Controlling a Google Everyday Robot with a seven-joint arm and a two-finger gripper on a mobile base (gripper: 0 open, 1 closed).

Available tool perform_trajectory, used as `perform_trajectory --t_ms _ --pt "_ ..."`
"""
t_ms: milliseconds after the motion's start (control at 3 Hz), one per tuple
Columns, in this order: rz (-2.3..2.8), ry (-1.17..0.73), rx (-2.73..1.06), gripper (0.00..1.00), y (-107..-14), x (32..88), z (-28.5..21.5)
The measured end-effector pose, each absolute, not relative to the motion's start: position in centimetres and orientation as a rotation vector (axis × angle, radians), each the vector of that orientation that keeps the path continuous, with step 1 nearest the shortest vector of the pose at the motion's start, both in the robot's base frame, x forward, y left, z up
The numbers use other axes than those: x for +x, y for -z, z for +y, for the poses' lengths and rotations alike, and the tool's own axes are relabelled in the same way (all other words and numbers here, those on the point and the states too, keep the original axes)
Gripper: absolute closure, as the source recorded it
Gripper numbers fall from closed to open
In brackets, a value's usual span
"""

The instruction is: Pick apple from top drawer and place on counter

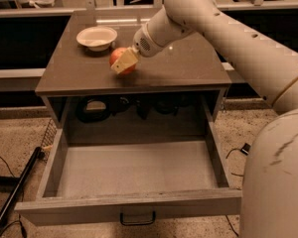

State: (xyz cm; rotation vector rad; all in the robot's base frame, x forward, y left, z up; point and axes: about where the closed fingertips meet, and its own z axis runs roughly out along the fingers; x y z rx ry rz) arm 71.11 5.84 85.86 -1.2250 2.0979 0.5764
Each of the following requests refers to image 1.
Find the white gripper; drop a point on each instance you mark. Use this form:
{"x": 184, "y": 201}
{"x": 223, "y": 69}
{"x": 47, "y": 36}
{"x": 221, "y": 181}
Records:
{"x": 143, "y": 44}

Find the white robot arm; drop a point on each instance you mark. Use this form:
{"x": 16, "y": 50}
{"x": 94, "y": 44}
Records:
{"x": 269, "y": 204}

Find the open grey top drawer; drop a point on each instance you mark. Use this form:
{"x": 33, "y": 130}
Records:
{"x": 170, "y": 164}

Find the white bowl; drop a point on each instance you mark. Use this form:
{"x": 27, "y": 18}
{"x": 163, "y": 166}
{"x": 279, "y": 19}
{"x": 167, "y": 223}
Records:
{"x": 97, "y": 39}

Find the black bar on floor left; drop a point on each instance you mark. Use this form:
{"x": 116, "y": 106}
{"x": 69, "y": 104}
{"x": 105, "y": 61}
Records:
{"x": 17, "y": 187}

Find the black power adapter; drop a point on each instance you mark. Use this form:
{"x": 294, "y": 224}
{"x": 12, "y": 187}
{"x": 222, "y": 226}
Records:
{"x": 245, "y": 149}

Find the wire mesh basket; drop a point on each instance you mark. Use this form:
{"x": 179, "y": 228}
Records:
{"x": 49, "y": 136}

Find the black drawer handle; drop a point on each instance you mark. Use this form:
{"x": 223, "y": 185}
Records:
{"x": 137, "y": 219}

